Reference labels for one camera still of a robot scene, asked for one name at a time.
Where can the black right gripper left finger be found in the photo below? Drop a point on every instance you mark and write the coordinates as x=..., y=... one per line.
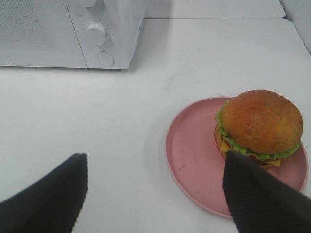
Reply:
x=50, y=205

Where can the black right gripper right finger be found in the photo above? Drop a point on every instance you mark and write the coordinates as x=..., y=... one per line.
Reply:
x=259, y=202

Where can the burger with lettuce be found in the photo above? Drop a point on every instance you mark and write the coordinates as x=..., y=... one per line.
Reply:
x=262, y=125

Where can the pink round plate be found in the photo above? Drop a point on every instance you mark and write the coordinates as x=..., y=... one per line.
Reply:
x=193, y=158

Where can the white microwave door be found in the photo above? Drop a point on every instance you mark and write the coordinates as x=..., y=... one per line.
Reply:
x=38, y=33

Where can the white microwave oven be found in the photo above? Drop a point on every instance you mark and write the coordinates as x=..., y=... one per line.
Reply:
x=122, y=18

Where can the white lower timer knob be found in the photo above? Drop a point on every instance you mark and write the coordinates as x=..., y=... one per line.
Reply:
x=98, y=33

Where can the white upper microwave knob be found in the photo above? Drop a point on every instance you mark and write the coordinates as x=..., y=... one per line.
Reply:
x=88, y=3

